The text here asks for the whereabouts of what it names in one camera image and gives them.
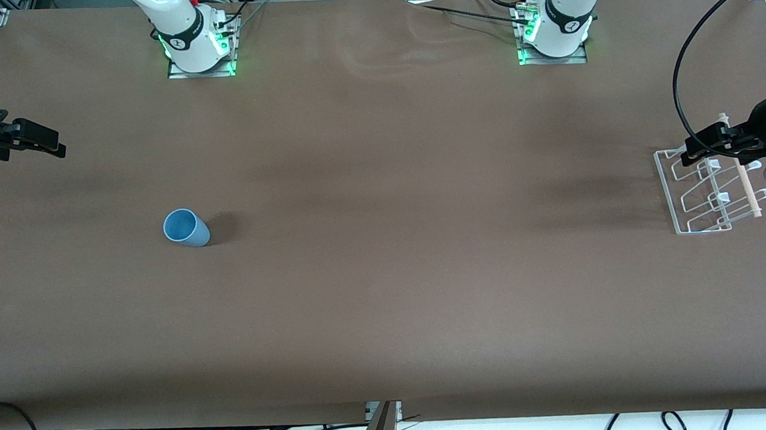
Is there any blue plastic cup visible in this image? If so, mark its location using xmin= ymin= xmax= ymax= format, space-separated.
xmin=162 ymin=207 xmax=212 ymax=250

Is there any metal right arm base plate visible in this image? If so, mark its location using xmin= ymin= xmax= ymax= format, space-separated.
xmin=164 ymin=15 xmax=243 ymax=80

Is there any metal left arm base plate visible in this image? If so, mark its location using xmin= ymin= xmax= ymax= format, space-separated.
xmin=513 ymin=0 xmax=589 ymax=68

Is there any white wire cup rack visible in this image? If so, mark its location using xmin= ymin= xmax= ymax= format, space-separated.
xmin=652 ymin=110 xmax=766 ymax=238

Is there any metal table edge bracket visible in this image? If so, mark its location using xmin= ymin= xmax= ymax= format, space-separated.
xmin=364 ymin=400 xmax=404 ymax=424

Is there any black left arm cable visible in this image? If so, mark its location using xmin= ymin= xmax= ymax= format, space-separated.
xmin=668 ymin=0 xmax=766 ymax=158

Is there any black cable on table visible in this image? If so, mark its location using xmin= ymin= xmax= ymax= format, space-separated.
xmin=403 ymin=0 xmax=535 ymax=35

